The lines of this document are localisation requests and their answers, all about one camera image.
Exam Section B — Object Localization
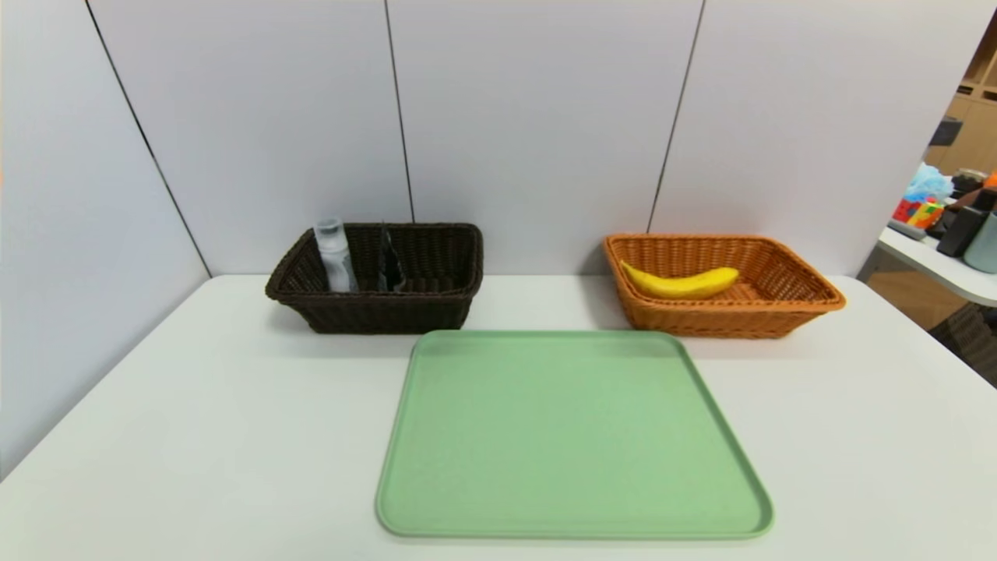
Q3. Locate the blue plastic bag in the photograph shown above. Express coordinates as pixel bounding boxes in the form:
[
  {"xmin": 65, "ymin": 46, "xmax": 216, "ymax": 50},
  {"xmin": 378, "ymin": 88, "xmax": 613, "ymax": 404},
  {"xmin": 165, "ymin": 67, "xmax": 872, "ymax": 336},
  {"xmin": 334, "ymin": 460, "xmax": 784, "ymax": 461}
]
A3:
[{"xmin": 905, "ymin": 162, "xmax": 956, "ymax": 205}]

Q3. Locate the dark grey wall box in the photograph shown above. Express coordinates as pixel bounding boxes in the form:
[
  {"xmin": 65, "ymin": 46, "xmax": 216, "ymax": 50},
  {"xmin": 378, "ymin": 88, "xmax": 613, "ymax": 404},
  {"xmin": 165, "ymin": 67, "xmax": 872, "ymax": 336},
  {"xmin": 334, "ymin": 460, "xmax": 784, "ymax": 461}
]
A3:
[{"xmin": 929, "ymin": 115, "xmax": 965, "ymax": 147}]

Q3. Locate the white bottle grey cap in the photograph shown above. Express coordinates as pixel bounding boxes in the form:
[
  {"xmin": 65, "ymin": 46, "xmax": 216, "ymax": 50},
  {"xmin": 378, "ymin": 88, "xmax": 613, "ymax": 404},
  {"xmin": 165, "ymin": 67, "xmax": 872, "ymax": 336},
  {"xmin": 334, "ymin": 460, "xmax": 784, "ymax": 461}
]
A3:
[{"xmin": 312, "ymin": 217, "xmax": 359, "ymax": 294}]

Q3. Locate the orange wicker basket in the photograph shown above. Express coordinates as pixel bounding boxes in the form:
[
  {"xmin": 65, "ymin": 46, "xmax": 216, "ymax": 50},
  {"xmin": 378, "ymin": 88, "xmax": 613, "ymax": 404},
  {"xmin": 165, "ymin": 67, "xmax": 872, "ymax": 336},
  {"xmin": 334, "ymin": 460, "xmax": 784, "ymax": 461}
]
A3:
[{"xmin": 603, "ymin": 233, "xmax": 847, "ymax": 339}]

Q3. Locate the white side table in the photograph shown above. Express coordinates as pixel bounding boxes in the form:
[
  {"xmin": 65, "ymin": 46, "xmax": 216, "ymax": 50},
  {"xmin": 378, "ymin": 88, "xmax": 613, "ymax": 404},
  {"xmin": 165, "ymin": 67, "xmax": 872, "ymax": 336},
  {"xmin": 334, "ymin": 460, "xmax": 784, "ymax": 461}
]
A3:
[{"xmin": 877, "ymin": 226, "xmax": 997, "ymax": 308}]

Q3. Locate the dark brown wicker basket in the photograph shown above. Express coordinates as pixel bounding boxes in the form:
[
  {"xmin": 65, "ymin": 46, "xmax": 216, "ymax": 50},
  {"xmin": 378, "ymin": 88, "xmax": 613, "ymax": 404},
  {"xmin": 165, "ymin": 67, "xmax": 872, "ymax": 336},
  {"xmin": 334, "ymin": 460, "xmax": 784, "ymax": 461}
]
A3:
[{"xmin": 265, "ymin": 223, "xmax": 484, "ymax": 335}]

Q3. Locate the yellow banana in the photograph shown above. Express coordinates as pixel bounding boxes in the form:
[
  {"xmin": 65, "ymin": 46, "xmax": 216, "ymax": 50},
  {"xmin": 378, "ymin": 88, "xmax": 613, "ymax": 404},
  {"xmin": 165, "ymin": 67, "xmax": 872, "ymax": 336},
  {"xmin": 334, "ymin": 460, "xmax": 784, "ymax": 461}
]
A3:
[{"xmin": 620, "ymin": 260, "xmax": 741, "ymax": 300}]

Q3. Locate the grey-green cup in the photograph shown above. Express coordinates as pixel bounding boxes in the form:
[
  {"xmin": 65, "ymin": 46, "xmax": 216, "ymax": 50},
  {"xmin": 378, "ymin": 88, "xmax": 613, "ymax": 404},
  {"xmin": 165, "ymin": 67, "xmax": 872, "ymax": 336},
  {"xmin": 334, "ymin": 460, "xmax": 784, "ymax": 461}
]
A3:
[{"xmin": 964, "ymin": 212, "xmax": 997, "ymax": 274}]

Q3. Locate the green plastic tray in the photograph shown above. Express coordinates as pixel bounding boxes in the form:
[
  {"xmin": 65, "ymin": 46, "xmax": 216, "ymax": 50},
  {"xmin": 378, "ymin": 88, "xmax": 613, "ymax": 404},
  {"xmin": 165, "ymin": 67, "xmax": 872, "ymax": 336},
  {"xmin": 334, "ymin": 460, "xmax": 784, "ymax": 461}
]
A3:
[{"xmin": 375, "ymin": 329, "xmax": 776, "ymax": 541}]

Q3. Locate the colourful toy block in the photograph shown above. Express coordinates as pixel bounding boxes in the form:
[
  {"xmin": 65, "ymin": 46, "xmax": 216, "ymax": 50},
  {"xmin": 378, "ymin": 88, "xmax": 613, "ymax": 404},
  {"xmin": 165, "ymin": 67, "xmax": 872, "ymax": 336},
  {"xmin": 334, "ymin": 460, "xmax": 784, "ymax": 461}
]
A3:
[{"xmin": 893, "ymin": 198, "xmax": 945, "ymax": 230}]

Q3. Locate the tall black box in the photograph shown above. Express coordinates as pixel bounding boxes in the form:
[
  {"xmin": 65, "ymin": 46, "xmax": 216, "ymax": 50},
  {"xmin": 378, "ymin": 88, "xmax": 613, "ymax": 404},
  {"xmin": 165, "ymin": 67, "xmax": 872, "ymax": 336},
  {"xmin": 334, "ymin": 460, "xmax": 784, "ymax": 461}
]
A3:
[{"xmin": 936, "ymin": 204, "xmax": 990, "ymax": 258}]

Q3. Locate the dark woven stool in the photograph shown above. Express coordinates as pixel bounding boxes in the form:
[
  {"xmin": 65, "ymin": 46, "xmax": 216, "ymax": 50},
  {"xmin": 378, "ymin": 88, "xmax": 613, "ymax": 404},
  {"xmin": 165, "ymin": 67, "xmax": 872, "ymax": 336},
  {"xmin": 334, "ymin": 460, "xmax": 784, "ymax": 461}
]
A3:
[{"xmin": 931, "ymin": 302, "xmax": 997, "ymax": 386}]

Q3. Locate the black cosmetic tube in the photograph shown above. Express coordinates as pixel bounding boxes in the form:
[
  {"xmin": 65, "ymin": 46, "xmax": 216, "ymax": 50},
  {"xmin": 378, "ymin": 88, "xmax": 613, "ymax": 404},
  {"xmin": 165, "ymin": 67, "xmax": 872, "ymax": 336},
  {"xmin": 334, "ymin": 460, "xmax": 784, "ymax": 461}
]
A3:
[{"xmin": 379, "ymin": 223, "xmax": 406, "ymax": 293}]

